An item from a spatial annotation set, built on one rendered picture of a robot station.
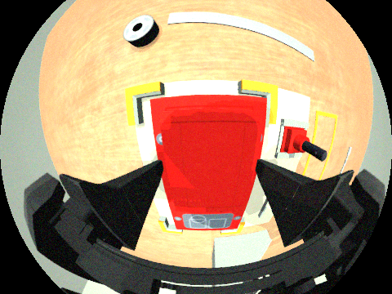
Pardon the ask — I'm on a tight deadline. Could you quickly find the black toy tyre with white hub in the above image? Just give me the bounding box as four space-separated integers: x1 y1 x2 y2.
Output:
123 14 160 47

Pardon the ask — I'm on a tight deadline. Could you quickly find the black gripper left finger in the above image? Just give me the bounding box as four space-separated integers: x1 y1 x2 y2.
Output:
59 160 163 251

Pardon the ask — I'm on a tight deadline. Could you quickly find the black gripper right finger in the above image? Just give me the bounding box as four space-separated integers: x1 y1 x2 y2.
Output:
256 159 355 247

